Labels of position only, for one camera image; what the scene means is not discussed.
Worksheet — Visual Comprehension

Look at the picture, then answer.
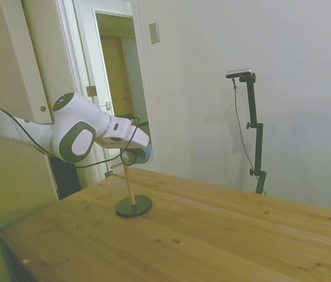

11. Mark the grey wall switch plate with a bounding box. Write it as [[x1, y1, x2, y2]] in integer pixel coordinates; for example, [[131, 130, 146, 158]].
[[148, 22, 161, 45]]

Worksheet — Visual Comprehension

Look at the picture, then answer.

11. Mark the dark black cabinet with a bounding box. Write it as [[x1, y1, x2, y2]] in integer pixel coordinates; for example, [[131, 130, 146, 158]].
[[49, 156, 82, 202]]

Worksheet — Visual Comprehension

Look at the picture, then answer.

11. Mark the blue enamel mug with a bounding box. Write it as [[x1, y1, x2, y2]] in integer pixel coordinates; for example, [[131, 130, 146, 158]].
[[121, 146, 153, 165]]

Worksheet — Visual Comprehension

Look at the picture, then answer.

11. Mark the wooden mug tree black base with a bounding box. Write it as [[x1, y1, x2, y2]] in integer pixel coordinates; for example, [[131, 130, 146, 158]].
[[105, 160, 153, 219]]

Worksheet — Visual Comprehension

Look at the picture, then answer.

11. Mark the brown wooden door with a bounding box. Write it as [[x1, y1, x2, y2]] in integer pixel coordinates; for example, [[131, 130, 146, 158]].
[[100, 35, 139, 120]]

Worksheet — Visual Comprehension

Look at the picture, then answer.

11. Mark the black camera stand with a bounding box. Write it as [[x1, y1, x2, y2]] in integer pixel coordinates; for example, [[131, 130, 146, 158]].
[[238, 73, 268, 195]]

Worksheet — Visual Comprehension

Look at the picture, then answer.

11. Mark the black exterior camera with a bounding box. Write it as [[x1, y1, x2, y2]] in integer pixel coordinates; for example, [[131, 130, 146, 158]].
[[225, 68, 255, 79]]

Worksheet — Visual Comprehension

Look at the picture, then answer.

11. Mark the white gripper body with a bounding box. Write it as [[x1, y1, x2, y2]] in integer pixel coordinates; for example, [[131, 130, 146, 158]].
[[95, 115, 149, 150]]

